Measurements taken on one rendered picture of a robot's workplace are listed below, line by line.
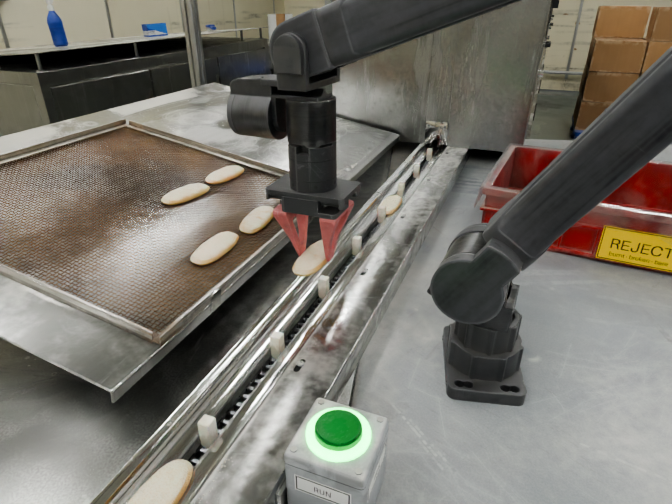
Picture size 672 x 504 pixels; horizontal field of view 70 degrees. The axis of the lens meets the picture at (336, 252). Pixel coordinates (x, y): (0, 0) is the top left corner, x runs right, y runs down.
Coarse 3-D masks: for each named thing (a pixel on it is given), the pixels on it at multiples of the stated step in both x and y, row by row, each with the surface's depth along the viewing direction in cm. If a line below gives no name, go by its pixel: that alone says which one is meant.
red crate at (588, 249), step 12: (624, 204) 104; (576, 228) 83; (588, 228) 81; (600, 228) 80; (564, 240) 84; (576, 240) 83; (588, 240) 83; (564, 252) 85; (576, 252) 84; (588, 252) 83; (624, 264) 82
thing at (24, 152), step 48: (48, 144) 89; (96, 144) 94; (144, 144) 98; (192, 144) 101; (0, 192) 74; (48, 192) 76; (0, 240) 64; (96, 240) 67; (144, 240) 69; (192, 240) 71; (240, 240) 73; (48, 288) 56; (96, 288) 59; (192, 288) 62; (144, 336) 53
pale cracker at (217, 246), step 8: (224, 232) 73; (208, 240) 70; (216, 240) 70; (224, 240) 70; (232, 240) 71; (200, 248) 68; (208, 248) 68; (216, 248) 68; (224, 248) 69; (192, 256) 66; (200, 256) 66; (208, 256) 67; (216, 256) 67; (200, 264) 66
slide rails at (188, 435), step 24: (432, 144) 137; (408, 168) 118; (408, 192) 104; (336, 264) 76; (312, 288) 70; (336, 288) 70; (288, 312) 64; (264, 336) 60; (240, 360) 56; (288, 360) 56; (240, 384) 53; (264, 384) 53; (216, 408) 50; (240, 408) 50; (192, 432) 47; (168, 456) 44; (216, 456) 44; (144, 480) 42; (192, 480) 42
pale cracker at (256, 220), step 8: (256, 208) 81; (264, 208) 81; (272, 208) 82; (248, 216) 78; (256, 216) 78; (264, 216) 79; (272, 216) 80; (240, 224) 76; (248, 224) 76; (256, 224) 76; (264, 224) 77; (248, 232) 75; (256, 232) 76
